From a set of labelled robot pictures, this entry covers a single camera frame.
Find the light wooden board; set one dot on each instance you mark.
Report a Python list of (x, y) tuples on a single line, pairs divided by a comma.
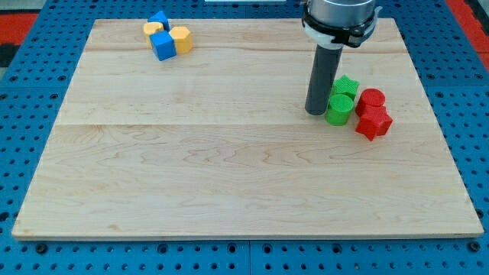
[(216, 144)]

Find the green cylinder block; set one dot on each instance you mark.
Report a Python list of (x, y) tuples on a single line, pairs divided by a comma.
[(339, 109)]

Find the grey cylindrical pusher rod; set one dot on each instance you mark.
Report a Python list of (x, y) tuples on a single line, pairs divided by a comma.
[(325, 65)]

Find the green star block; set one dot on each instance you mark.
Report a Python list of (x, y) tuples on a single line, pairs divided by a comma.
[(345, 86)]

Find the yellow hexagon block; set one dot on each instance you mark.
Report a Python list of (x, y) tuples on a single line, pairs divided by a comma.
[(182, 38)]

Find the blue cube block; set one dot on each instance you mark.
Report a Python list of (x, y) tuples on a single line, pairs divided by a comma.
[(163, 45)]

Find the red cylinder block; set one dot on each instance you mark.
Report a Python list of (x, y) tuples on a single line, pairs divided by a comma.
[(369, 98)]

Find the red star block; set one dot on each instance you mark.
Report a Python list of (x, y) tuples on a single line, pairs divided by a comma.
[(374, 121)]

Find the yellow cylinder block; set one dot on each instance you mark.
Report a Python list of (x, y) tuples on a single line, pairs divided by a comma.
[(150, 28)]

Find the blue triangular block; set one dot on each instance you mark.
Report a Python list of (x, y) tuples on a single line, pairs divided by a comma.
[(160, 17)]

